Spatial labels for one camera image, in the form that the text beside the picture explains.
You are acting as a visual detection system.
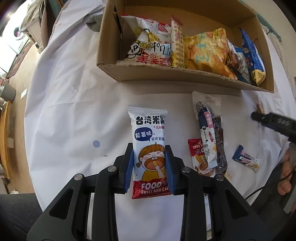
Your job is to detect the white side cabinet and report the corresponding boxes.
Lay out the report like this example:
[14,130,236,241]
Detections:
[26,9,47,44]

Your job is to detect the small blue and white candy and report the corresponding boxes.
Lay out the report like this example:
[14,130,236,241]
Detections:
[232,145,264,173]

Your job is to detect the person's leg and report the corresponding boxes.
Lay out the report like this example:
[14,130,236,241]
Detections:
[0,193,45,241]

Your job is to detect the blue and white snack pouch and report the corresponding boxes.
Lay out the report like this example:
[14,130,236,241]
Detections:
[232,45,253,85]

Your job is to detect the yellow checked wafer packet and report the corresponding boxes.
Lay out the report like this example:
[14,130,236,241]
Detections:
[171,17,186,69]

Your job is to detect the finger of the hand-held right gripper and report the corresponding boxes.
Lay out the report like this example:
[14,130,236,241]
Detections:
[266,124,296,139]
[252,112,296,130]

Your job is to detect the blue snack packet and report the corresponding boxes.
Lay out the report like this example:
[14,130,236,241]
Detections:
[239,28,266,87]

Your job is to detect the rice cake packet girl cartoon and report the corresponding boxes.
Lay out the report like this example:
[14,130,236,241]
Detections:
[128,105,173,200]

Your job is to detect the teal cushion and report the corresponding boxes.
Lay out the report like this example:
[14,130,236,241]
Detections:
[256,11,283,42]

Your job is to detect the brown cardboard box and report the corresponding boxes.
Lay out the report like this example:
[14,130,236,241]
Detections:
[97,0,275,93]

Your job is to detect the brown and white snack packet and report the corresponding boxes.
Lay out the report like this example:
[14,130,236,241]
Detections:
[225,42,245,72]

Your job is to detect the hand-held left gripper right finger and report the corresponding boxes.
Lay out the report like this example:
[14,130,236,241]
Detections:
[165,145,273,241]

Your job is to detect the white chip bag red logo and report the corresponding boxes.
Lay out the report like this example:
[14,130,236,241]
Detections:
[120,15,173,47]

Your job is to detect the grey cloth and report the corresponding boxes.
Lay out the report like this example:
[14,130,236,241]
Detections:
[86,9,105,33]

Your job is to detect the dark snack packet pink label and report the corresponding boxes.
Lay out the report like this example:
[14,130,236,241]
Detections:
[198,107,228,175]

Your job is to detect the wooden stool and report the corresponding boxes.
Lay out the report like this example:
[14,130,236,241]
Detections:
[0,101,13,180]

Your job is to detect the rice cake packet bowl picture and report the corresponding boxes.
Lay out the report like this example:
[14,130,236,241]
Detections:
[188,139,218,178]

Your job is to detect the clear white snack packet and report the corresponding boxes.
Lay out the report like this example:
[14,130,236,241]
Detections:
[192,91,222,116]

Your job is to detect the grey trash bin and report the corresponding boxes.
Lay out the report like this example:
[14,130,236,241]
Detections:
[0,81,16,102]

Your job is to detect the yellow snack bag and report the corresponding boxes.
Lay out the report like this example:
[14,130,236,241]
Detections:
[184,28,238,80]

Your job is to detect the brown floor rug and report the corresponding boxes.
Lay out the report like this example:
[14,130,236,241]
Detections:
[6,40,34,79]

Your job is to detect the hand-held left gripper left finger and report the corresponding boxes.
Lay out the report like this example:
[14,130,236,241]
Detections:
[26,143,134,241]

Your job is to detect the person's right hand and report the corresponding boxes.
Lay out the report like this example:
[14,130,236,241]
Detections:
[277,144,296,196]

